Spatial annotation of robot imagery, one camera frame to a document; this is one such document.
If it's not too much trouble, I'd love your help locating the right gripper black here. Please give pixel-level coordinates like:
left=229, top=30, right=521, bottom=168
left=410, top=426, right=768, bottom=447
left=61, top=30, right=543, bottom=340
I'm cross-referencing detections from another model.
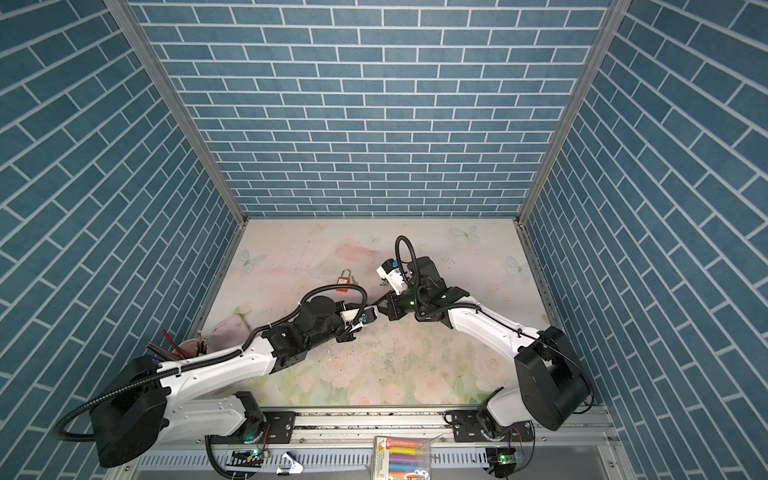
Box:
left=370, top=289, right=430, bottom=320

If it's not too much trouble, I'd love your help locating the red padlock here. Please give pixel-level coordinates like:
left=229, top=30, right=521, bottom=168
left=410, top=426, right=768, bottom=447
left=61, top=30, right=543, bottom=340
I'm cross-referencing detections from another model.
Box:
left=336, top=269, right=353, bottom=293

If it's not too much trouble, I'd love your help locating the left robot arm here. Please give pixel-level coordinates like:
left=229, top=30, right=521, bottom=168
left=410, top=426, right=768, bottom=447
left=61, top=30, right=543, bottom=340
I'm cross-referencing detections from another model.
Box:
left=51, top=284, right=375, bottom=468

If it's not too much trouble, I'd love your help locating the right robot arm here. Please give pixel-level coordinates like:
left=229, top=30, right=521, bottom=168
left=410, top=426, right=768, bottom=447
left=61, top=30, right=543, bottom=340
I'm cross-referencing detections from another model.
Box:
left=376, top=256, right=594, bottom=439

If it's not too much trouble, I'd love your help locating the pink pencil case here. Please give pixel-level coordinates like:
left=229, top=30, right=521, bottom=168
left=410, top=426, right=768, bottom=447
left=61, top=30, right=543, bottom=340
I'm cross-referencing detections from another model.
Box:
left=208, top=315, right=251, bottom=352

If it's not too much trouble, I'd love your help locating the marker pack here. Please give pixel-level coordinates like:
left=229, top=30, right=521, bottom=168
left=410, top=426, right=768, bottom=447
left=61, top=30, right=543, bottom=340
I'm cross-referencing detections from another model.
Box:
left=371, top=436, right=432, bottom=480

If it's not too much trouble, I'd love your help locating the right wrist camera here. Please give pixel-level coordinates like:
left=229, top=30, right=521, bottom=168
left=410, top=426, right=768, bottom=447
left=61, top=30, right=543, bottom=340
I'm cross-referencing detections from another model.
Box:
left=376, top=259, right=408, bottom=295

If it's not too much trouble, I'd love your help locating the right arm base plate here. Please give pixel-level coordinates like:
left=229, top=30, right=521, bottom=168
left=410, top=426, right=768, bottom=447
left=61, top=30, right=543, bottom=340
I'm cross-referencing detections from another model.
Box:
left=443, top=410, right=535, bottom=443

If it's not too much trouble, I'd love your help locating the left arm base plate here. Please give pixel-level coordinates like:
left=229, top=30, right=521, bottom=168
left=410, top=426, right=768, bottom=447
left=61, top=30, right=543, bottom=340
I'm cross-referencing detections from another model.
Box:
left=210, top=411, right=296, bottom=446

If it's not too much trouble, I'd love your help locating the aluminium front rail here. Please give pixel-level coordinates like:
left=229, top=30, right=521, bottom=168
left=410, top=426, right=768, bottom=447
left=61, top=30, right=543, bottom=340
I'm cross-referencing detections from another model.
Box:
left=128, top=405, right=619, bottom=448

